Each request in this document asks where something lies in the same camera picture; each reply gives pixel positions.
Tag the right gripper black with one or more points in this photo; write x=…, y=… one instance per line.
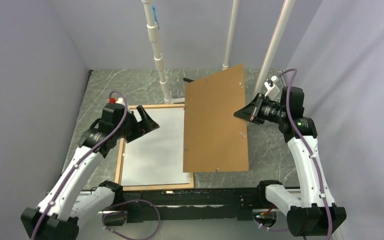
x=251, y=112

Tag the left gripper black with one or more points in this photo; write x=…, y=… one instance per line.
x=141, y=127

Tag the glossy landscape photo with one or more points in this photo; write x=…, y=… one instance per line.
x=152, y=152

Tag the wooden picture frame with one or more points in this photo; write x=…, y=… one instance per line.
x=119, y=165

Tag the brown backing board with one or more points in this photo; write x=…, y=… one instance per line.
x=214, y=139

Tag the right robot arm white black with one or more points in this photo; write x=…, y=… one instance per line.
x=304, y=165

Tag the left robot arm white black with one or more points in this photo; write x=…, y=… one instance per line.
x=72, y=179

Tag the white PVC pipe stand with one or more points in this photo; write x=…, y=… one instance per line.
x=153, y=34

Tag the blue clip on pipe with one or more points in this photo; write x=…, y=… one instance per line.
x=155, y=17

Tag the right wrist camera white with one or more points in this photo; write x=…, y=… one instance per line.
x=272, y=90

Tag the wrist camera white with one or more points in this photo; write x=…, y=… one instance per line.
x=120, y=101
x=272, y=90

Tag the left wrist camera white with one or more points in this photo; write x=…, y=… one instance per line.
x=120, y=101

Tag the black handled hammer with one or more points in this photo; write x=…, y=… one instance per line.
x=188, y=80

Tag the aluminium extrusion rail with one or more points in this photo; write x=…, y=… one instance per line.
x=61, y=215

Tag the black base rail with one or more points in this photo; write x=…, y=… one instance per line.
x=244, y=204

